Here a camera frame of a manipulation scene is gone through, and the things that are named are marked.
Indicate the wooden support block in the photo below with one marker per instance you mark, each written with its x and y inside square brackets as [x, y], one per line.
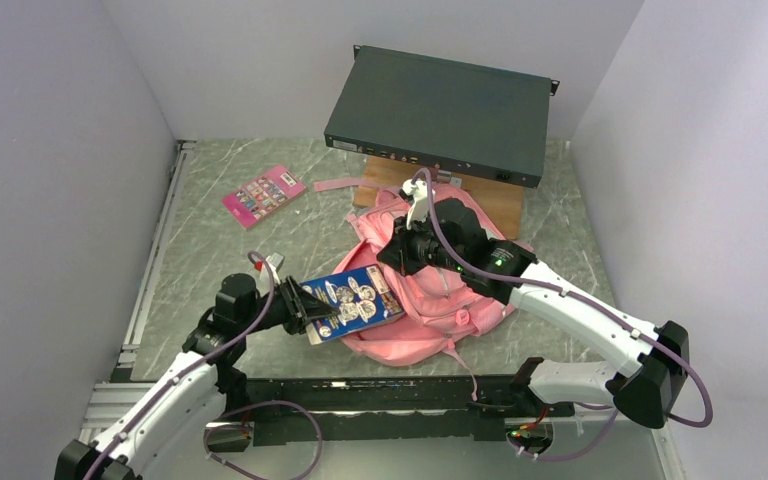
[502, 202]

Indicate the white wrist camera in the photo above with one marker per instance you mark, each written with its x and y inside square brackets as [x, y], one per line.
[416, 193]
[269, 267]

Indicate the pink sticker card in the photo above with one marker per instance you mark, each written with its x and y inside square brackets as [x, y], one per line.
[254, 201]

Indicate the blue treehouse book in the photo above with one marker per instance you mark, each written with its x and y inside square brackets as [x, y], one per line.
[362, 298]

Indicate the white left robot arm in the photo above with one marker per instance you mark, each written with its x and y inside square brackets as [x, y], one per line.
[202, 384]

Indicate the silver side rail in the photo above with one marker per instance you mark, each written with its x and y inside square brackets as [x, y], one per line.
[139, 316]

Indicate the grey metal bracket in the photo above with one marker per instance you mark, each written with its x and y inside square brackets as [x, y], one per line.
[447, 177]

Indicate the dark green rack device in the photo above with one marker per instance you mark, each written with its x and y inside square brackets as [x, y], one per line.
[465, 118]

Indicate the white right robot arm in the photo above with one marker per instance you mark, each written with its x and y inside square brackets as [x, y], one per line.
[643, 367]

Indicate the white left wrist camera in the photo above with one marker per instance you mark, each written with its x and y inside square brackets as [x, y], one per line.
[269, 267]

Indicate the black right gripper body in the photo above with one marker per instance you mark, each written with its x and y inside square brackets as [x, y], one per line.
[422, 247]

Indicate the pink student backpack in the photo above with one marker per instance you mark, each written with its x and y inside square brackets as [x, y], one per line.
[439, 307]

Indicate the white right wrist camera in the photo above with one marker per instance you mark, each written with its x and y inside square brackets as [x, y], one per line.
[416, 193]

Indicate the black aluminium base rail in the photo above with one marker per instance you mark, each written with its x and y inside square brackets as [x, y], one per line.
[481, 408]

